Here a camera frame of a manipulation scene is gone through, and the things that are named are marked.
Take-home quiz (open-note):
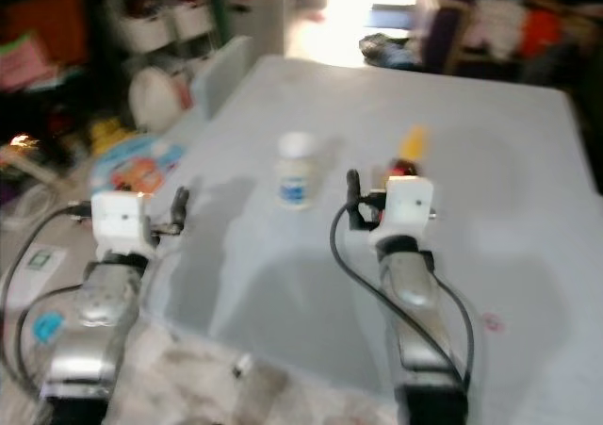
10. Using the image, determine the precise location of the white bottle with blue label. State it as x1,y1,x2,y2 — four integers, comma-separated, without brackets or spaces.
278,131,319,209

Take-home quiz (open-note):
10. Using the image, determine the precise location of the yellow toy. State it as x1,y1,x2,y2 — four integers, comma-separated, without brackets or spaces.
89,114,129,155

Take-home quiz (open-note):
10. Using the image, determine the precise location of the white card with green print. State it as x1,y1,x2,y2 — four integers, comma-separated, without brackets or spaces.
19,244,70,286

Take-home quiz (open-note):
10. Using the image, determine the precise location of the white flat board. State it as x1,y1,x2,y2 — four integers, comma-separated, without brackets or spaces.
193,37,255,121

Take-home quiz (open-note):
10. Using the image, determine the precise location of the small blue object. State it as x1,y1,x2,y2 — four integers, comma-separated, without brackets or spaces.
32,312,63,344

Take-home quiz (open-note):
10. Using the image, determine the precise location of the small white cylinder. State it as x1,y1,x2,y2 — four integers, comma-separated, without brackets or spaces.
233,352,254,380

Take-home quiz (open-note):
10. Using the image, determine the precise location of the white shelf with bins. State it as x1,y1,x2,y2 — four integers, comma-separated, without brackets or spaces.
104,0,229,60

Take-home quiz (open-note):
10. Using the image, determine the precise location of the white cabinet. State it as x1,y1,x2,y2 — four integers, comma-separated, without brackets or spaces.
230,0,295,60

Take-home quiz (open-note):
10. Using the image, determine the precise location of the pink and green box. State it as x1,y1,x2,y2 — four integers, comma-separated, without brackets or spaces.
0,34,50,92

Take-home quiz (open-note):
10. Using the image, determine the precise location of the orange cabinet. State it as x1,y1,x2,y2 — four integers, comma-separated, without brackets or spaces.
17,0,93,64

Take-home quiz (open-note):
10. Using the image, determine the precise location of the white and orange clothes pile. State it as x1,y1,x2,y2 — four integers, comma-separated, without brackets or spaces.
469,0,568,60

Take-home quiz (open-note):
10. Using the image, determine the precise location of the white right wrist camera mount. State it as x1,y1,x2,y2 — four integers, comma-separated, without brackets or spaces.
380,175,436,247

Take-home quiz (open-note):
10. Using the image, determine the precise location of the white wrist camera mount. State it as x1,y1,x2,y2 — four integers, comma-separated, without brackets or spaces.
91,191,152,256
380,175,436,247

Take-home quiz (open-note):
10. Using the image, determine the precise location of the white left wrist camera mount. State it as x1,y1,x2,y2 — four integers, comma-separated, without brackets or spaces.
91,191,152,256

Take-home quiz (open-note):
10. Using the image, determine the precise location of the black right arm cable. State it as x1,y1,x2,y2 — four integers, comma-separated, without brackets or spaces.
330,204,478,388

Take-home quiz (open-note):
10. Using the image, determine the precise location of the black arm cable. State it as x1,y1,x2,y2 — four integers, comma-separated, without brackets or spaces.
330,204,478,388
1,204,95,398

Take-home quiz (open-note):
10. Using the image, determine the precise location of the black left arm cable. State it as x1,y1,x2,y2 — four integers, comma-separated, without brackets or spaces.
1,204,95,398

